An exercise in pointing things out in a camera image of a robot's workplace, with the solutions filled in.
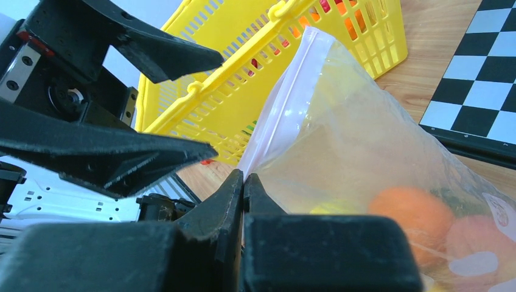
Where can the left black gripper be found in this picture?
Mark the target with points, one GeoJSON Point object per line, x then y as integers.
{"type": "Point", "coordinates": [75, 37]}

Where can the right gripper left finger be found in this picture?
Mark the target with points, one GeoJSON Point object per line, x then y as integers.
{"type": "Point", "coordinates": [198, 252]}

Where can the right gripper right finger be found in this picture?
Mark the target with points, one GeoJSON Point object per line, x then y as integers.
{"type": "Point", "coordinates": [299, 252]}

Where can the yellow plastic basket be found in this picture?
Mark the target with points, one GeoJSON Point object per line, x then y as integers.
{"type": "Point", "coordinates": [258, 40]}

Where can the clear zip top bag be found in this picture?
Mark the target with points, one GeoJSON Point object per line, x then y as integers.
{"type": "Point", "coordinates": [328, 140]}

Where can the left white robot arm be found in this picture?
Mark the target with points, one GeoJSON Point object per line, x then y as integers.
{"type": "Point", "coordinates": [31, 194]}

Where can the small orange item on table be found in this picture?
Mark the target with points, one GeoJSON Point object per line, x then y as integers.
{"type": "Point", "coordinates": [206, 162]}

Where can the pink peach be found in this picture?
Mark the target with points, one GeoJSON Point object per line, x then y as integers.
{"type": "Point", "coordinates": [480, 257]}

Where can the black white checkerboard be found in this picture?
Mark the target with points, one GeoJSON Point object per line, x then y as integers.
{"type": "Point", "coordinates": [472, 111]}

